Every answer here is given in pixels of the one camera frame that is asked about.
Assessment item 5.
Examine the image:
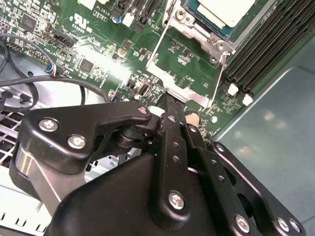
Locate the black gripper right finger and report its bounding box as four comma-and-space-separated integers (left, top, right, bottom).
175, 99, 307, 236

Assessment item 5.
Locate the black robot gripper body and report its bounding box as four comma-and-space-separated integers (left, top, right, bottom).
46, 153, 233, 236

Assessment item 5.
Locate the metal socket cover frame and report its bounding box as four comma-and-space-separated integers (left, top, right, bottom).
145, 22, 235, 109

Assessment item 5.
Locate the silver square CPU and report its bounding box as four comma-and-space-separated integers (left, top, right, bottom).
186, 0, 258, 41

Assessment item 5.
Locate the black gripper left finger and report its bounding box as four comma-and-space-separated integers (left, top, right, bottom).
9, 92, 192, 224

